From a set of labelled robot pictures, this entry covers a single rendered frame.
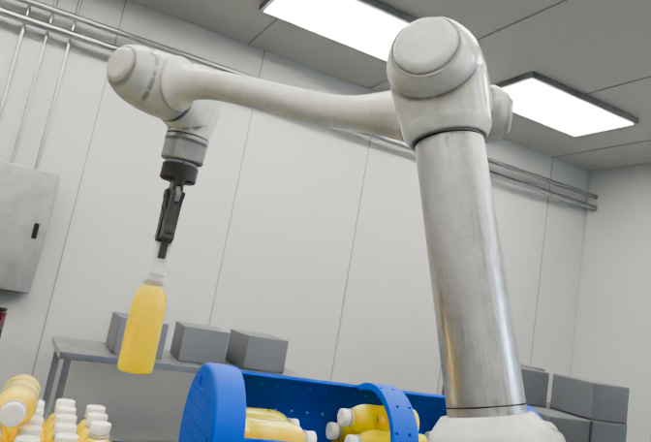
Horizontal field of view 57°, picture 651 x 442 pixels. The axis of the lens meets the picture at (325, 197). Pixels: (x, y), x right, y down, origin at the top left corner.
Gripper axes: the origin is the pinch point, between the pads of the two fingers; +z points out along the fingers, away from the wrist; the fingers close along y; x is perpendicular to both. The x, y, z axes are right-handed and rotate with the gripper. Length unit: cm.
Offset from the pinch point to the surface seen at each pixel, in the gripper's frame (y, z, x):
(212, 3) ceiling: 297, -191, -32
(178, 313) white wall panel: 341, 34, -66
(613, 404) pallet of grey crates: 208, 37, -367
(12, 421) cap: -11.8, 31.0, 18.6
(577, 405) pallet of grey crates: 219, 43, -344
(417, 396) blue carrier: 12, 22, -74
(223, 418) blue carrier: -8.7, 27.5, -17.8
